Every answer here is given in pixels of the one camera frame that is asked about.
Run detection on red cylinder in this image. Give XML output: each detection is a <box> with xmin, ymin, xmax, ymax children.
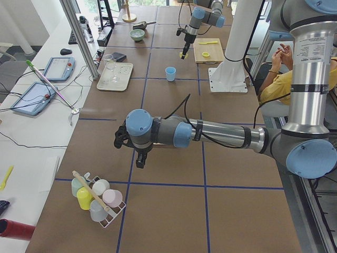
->
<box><xmin>1</xmin><ymin>219</ymin><xmax>35</xmax><ymax>241</ymax></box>

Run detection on blue teach pendant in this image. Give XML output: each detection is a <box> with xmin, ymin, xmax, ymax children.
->
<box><xmin>43</xmin><ymin>57</ymin><xmax>75</xmax><ymax>82</ymax></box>
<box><xmin>11</xmin><ymin>82</ymin><xmax>56</xmax><ymax>116</ymax></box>

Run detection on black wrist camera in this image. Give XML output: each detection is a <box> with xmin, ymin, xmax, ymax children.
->
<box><xmin>114</xmin><ymin>121</ymin><xmax>134</xmax><ymax>149</ymax></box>

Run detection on black computer mouse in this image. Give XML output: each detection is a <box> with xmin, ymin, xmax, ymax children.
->
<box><xmin>60</xmin><ymin>48</ymin><xmax>72</xmax><ymax>55</ymax></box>

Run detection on aluminium frame post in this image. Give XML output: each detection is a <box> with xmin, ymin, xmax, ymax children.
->
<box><xmin>60</xmin><ymin>0</ymin><xmax>99</xmax><ymax>80</ymax></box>

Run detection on yellow plastic knife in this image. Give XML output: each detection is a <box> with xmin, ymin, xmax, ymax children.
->
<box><xmin>198</xmin><ymin>41</ymin><xmax>219</xmax><ymax>45</ymax></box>

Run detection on clear wine glass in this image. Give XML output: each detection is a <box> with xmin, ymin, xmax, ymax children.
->
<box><xmin>103</xmin><ymin>54</ymin><xmax>118</xmax><ymax>82</ymax></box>

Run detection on green bowl of ice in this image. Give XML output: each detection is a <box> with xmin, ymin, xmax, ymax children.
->
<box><xmin>130</xmin><ymin>29</ymin><xmax>145</xmax><ymax>42</ymax></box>

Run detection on person in yellow shirt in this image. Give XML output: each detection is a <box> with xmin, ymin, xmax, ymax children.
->
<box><xmin>258</xmin><ymin>44</ymin><xmax>337</xmax><ymax>105</ymax></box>

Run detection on folded grey cloth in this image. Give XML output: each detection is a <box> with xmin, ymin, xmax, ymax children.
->
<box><xmin>112</xmin><ymin>52</ymin><xmax>126</xmax><ymax>62</ymax></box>

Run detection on blue teach pendant near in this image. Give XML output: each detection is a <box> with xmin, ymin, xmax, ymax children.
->
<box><xmin>11</xmin><ymin>82</ymin><xmax>56</xmax><ymax>116</ymax></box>

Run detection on steel ice scoop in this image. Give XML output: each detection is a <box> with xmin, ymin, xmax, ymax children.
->
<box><xmin>132</xmin><ymin>21</ymin><xmax>156</xmax><ymax>30</ymax></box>

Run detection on bamboo cutting board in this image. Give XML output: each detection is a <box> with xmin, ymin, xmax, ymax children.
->
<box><xmin>193</xmin><ymin>38</ymin><xmax>224</xmax><ymax>63</ymax></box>

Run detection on mint green cup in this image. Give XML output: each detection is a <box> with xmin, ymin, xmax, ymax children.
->
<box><xmin>71</xmin><ymin>178</ymin><xmax>83</xmax><ymax>197</ymax></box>

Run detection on white wire cup rack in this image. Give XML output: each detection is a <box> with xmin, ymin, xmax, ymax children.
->
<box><xmin>84</xmin><ymin>172</ymin><xmax>126</xmax><ymax>228</ymax></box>

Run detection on pink cup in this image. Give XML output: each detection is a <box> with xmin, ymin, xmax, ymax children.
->
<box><xmin>102</xmin><ymin>189</ymin><xmax>123</xmax><ymax>208</ymax></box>

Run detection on cream bear print tray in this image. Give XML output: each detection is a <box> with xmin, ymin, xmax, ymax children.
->
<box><xmin>96</xmin><ymin>63</ymin><xmax>133</xmax><ymax>92</ymax></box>

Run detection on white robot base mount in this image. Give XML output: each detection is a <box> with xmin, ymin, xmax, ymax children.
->
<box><xmin>209</xmin><ymin>0</ymin><xmax>264</xmax><ymax>93</ymax></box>

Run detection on yellow lemon slice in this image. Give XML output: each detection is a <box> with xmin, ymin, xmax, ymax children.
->
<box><xmin>179</xmin><ymin>52</ymin><xmax>189</xmax><ymax>59</ymax></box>

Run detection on pale grey cup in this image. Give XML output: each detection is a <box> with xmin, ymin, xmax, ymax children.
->
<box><xmin>90</xmin><ymin>200</ymin><xmax>107</xmax><ymax>222</ymax></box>

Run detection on wooden rack handle rod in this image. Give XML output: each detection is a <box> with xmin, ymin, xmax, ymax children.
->
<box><xmin>72</xmin><ymin>170</ymin><xmax>110</xmax><ymax>212</ymax></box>

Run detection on white cup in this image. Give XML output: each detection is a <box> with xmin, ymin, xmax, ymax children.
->
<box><xmin>92</xmin><ymin>179</ymin><xmax>110</xmax><ymax>196</ymax></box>

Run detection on yellow cup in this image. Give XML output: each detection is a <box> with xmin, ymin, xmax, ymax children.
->
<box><xmin>76</xmin><ymin>187</ymin><xmax>94</xmax><ymax>210</ymax></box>

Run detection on blue teach pendant far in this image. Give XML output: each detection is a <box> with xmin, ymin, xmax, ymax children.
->
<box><xmin>43</xmin><ymin>57</ymin><xmax>75</xmax><ymax>82</ymax></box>

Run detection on light blue plastic cup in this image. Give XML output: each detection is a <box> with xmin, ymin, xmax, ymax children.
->
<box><xmin>165</xmin><ymin>66</ymin><xmax>176</xmax><ymax>82</ymax></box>

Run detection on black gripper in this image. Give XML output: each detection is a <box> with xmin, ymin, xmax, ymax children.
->
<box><xmin>182</xmin><ymin>33</ymin><xmax>196</xmax><ymax>54</ymax></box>
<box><xmin>135</xmin><ymin>147</ymin><xmax>152</xmax><ymax>168</ymax></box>

